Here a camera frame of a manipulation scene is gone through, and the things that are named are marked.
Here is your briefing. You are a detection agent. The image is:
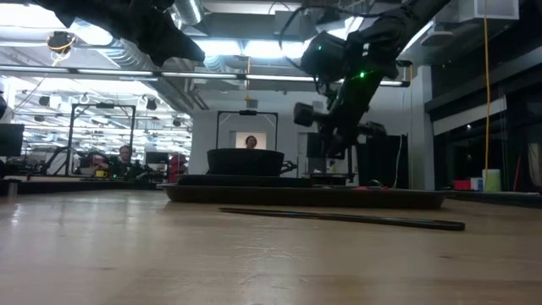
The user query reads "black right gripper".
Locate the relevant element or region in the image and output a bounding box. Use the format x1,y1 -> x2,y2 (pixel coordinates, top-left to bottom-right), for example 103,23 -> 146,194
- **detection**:
293,71 -> 386,158

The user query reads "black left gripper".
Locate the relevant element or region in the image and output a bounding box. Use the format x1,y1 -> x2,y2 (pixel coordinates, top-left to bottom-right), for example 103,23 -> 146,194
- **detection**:
84,0 -> 207,68

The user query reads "black round bowl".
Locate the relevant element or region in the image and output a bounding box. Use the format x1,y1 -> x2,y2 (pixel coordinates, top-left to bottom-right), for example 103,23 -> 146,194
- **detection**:
206,147 -> 286,178

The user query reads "dark metal knife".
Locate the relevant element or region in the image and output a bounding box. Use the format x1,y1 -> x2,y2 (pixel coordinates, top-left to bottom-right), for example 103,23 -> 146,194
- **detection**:
218,206 -> 466,232

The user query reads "brown plastic tray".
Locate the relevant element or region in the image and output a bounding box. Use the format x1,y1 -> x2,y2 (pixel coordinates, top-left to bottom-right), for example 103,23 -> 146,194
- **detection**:
157,182 -> 453,210

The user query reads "black cabinet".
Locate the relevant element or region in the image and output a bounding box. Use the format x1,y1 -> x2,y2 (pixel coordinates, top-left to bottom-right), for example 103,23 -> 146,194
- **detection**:
355,122 -> 410,190

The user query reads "small black monitor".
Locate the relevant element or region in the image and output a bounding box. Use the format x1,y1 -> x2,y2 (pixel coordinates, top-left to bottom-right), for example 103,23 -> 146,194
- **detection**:
144,151 -> 170,166

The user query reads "grey ceiling box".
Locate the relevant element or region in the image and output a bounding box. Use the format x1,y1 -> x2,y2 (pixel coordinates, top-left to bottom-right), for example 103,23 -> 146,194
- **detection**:
274,9 -> 303,37

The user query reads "white and green cylinder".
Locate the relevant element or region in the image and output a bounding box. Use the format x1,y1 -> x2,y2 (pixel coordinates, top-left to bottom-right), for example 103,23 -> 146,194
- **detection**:
481,169 -> 502,193

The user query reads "large black monitor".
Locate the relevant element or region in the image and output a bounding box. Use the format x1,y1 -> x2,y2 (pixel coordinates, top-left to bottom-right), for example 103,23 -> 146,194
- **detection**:
0,123 -> 25,158

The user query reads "white ceiling unit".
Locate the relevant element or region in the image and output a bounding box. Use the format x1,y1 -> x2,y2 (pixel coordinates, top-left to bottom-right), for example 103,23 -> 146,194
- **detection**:
440,0 -> 520,23

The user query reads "silver ceiling duct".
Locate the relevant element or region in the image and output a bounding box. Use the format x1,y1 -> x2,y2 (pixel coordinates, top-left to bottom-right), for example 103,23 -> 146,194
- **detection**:
171,0 -> 205,25

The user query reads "long ceiling light rail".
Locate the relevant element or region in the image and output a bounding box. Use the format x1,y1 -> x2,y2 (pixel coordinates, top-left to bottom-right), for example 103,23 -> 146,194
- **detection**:
0,64 -> 411,88

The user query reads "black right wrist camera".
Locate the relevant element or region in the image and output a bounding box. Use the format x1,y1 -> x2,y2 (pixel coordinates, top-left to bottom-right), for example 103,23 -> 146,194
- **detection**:
299,31 -> 349,82

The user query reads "tall black stand frame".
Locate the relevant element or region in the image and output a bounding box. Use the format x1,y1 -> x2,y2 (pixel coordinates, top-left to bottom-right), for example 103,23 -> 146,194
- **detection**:
65,103 -> 137,177

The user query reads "black gantry frame with camera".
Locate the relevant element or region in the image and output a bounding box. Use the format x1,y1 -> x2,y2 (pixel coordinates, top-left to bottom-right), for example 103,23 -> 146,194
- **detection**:
216,109 -> 279,150

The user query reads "long yellow cable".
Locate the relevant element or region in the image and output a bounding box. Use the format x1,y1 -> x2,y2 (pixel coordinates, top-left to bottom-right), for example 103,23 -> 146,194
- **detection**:
483,0 -> 492,171

